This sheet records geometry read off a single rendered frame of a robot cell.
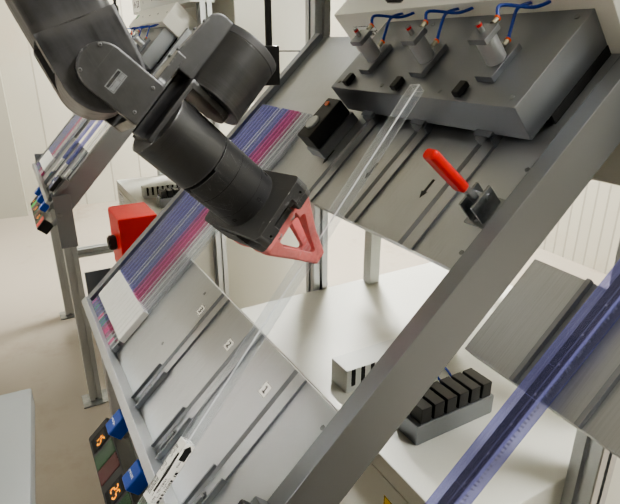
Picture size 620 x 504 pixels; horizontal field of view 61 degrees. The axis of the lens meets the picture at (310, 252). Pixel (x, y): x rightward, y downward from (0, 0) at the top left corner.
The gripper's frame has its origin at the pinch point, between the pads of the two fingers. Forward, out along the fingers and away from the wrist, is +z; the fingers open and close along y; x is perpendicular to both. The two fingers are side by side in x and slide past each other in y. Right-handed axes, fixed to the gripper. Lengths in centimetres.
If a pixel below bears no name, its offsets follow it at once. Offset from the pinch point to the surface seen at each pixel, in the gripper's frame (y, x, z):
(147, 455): 12.7, 28.2, 5.9
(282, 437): -2.0, 16.9, 8.2
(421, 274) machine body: 49, -26, 73
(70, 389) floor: 152, 65, 58
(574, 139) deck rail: -14.1, -22.3, 8.9
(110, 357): 36.7, 24.9, 6.8
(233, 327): 16.6, 10.7, 8.9
